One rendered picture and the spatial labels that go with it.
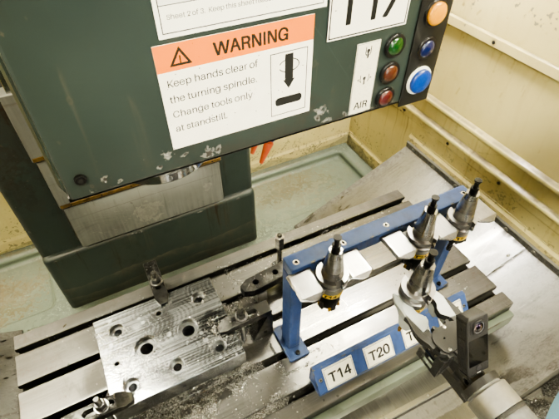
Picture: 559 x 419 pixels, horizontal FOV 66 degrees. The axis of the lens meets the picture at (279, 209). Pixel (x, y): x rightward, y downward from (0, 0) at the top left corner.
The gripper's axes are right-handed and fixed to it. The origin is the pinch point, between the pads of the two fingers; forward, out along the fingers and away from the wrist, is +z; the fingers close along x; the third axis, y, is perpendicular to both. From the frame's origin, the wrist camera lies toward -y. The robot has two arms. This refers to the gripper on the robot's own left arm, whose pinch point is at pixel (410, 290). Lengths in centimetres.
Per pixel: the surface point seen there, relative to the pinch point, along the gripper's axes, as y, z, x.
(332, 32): -51, 6, -21
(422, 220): -7.3, 8.9, 8.0
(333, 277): -3.7, 7.2, -13.5
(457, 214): -4.0, 8.9, 18.5
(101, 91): -51, 6, -43
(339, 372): 26.0, 0.4, -12.1
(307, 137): 51, 107, 42
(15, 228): 52, 107, -82
